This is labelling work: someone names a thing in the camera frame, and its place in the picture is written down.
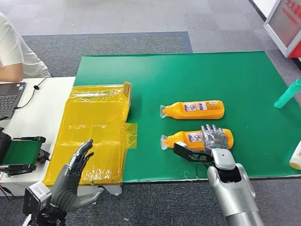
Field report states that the dark grey laptop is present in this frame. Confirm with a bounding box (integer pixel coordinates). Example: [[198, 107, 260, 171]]
[[0, 82, 27, 120]]

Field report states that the pale yellow bottle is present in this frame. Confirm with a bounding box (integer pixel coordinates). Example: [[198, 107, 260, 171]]
[[289, 141, 301, 170]]

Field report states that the white red display stand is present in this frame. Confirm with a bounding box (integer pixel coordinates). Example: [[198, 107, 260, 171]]
[[263, 0, 301, 59]]

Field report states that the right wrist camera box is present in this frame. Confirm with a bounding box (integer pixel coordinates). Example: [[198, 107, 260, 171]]
[[174, 142, 214, 163]]

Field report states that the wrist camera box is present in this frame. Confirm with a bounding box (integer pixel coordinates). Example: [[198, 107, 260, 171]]
[[23, 181, 52, 219], [174, 142, 214, 163]]

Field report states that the green table mat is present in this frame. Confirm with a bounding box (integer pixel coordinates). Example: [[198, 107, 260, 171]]
[[73, 51, 301, 183]]

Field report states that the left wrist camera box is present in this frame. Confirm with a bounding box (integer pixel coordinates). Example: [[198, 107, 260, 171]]
[[23, 181, 52, 219]]

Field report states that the thin black desk cable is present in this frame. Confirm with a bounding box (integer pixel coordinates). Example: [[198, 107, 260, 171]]
[[14, 77, 48, 110]]

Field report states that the yellow plastic-wrapped box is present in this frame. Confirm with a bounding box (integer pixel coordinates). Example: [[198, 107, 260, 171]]
[[43, 81, 138, 187]]

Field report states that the thin black floor cable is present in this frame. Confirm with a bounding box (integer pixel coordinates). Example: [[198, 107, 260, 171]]
[[0, 185, 24, 200]]

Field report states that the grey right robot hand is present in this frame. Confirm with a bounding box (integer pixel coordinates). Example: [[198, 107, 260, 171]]
[[201, 124, 229, 153]]

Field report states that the white table support bracket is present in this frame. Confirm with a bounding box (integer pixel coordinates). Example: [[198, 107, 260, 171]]
[[99, 185, 122, 196]]

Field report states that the small green belt conveyor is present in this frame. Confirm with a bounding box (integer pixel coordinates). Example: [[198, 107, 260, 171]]
[[0, 131, 51, 177]]

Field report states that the teal plastic bottle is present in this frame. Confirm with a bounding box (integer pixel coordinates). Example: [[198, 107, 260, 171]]
[[274, 78, 301, 109]]

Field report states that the orange bottle with clear cap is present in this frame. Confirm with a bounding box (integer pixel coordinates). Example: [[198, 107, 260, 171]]
[[161, 128, 235, 152], [160, 100, 225, 120]]

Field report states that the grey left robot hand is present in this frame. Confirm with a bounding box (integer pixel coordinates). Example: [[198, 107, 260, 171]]
[[51, 139, 104, 213]]

